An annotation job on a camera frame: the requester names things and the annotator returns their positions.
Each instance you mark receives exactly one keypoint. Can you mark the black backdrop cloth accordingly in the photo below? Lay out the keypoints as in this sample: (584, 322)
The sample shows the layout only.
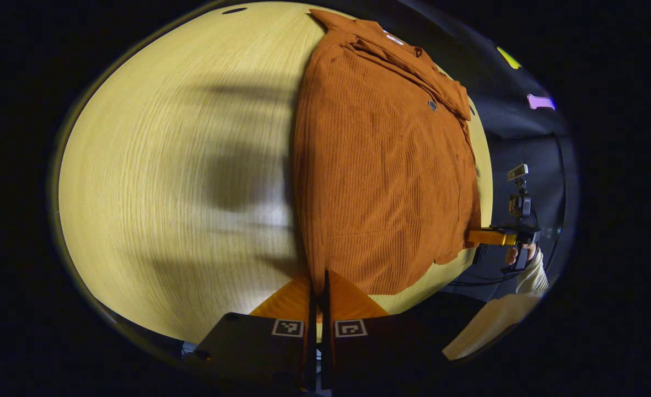
(523, 127)

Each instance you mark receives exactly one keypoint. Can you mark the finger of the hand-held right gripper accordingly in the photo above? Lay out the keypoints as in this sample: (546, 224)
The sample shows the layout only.
(490, 237)

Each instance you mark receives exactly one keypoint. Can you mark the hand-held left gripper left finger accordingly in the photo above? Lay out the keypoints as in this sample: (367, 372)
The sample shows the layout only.
(248, 347)

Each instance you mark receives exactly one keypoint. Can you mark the orange ribbed collared shirt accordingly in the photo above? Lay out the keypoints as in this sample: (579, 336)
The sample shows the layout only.
(380, 182)

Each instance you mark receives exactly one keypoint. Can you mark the person's cream sweater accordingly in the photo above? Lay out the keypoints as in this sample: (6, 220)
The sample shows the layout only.
(490, 325)

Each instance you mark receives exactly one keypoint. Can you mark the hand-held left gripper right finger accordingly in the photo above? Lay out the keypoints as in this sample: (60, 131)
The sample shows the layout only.
(386, 347)

